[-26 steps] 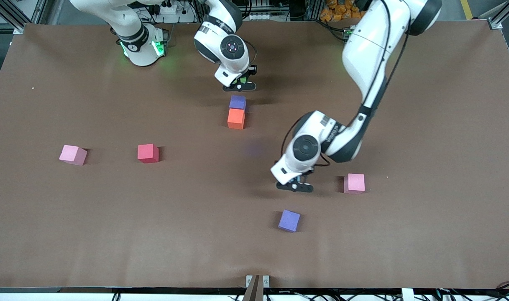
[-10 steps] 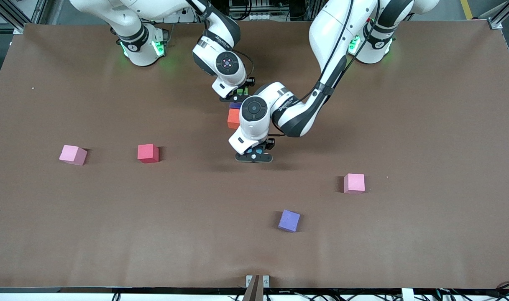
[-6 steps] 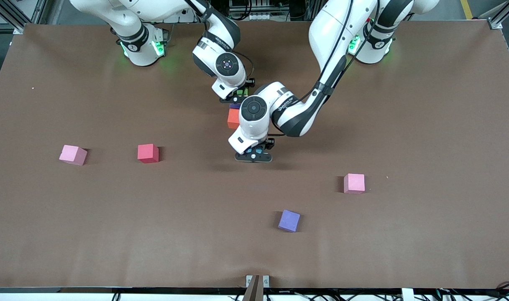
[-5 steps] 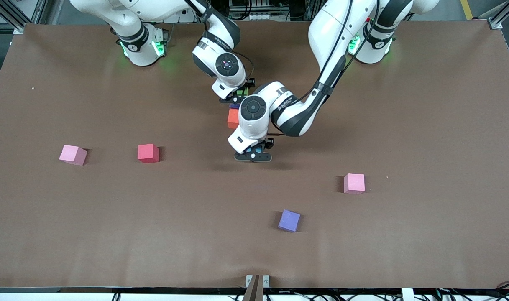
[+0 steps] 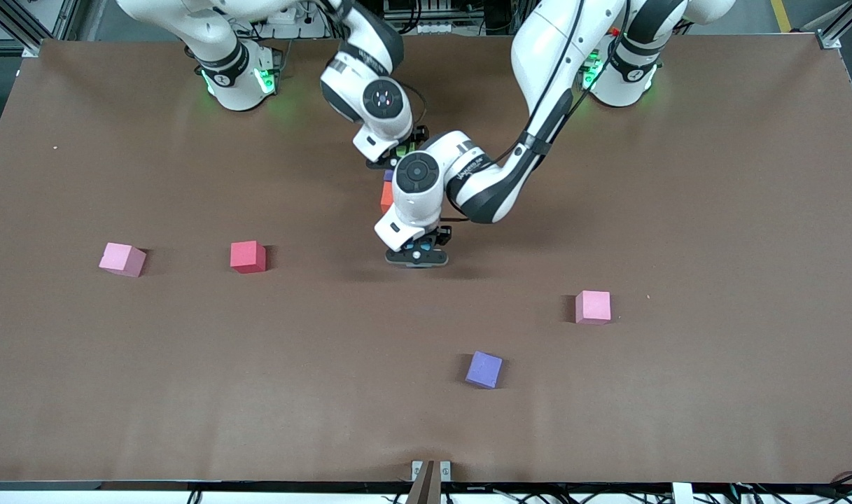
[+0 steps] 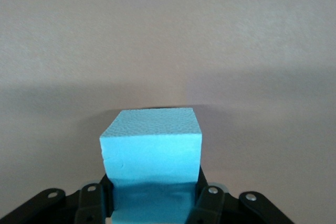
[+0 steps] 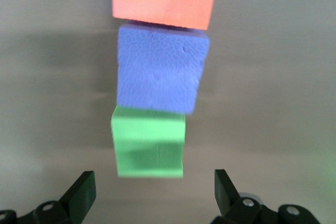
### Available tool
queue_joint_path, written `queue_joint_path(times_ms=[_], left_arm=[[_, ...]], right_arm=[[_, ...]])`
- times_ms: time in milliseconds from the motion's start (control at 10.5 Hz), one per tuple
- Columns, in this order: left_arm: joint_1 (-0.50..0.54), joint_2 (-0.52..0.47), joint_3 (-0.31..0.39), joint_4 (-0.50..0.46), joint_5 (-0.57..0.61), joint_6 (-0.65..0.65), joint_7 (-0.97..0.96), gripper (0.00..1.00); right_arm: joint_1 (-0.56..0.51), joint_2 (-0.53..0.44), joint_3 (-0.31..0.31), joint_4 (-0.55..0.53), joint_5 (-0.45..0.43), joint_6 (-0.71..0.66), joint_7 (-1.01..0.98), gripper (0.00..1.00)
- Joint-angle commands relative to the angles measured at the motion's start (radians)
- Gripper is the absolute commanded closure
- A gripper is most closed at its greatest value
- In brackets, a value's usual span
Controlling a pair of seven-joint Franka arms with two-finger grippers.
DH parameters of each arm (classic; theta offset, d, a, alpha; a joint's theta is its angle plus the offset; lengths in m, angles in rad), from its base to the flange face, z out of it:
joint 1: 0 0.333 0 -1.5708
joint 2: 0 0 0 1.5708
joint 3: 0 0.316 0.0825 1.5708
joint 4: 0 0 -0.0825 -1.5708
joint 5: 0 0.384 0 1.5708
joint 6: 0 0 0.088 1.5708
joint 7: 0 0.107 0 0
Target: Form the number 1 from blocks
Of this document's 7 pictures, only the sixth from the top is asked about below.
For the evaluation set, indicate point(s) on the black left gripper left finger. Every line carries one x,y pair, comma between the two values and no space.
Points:
89,203

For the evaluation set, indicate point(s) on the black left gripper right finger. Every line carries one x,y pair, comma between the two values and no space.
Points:
212,205

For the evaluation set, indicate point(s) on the blue foam block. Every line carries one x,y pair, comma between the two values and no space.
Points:
152,150

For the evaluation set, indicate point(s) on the brown table cover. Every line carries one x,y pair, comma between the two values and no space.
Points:
168,37

